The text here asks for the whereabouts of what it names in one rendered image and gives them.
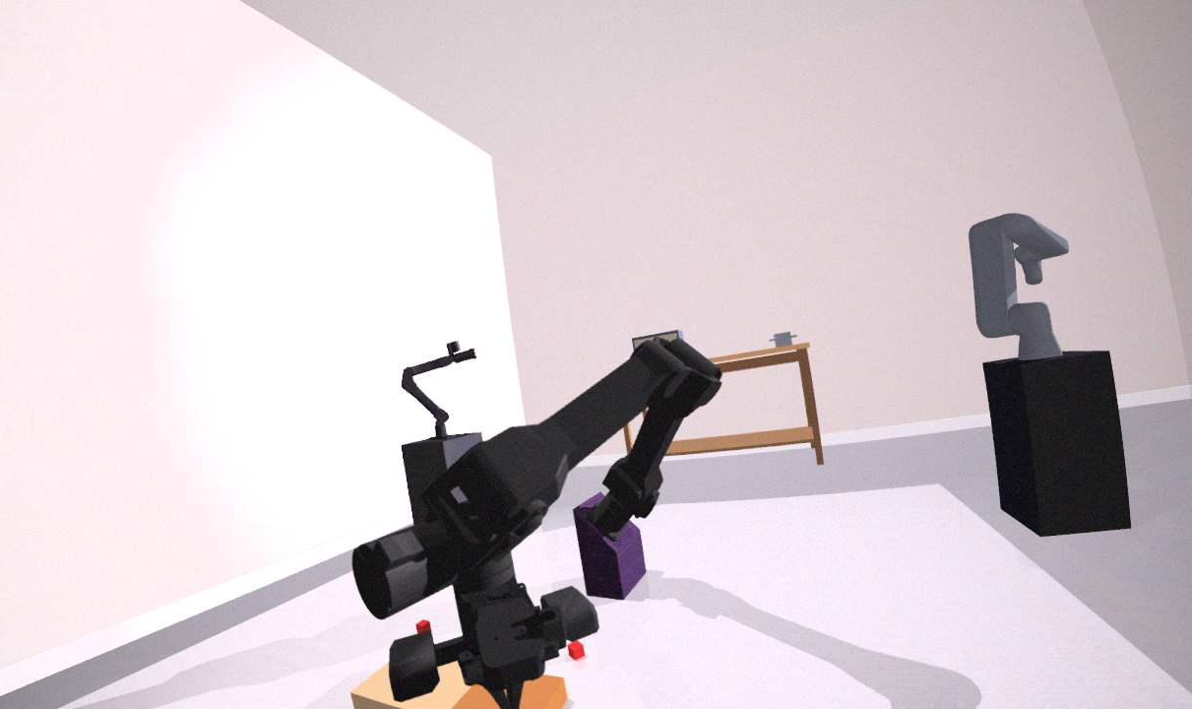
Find tan square block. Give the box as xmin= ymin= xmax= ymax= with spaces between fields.
xmin=350 ymin=661 xmax=470 ymax=709

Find orange square block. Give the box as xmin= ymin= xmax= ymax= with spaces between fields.
xmin=452 ymin=674 xmax=569 ymax=709

